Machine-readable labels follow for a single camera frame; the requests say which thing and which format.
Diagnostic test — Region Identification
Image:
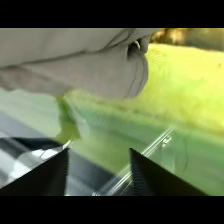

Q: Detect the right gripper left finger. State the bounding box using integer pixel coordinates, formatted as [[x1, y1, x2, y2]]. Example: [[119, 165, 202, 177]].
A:
[[0, 147, 70, 197]]

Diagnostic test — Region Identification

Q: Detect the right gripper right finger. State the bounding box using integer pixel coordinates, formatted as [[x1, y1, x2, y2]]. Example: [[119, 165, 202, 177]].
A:
[[128, 147, 208, 197]]

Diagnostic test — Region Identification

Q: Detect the beige garment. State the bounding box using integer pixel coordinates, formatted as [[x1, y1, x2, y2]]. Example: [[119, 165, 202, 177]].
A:
[[0, 27, 160, 100]]

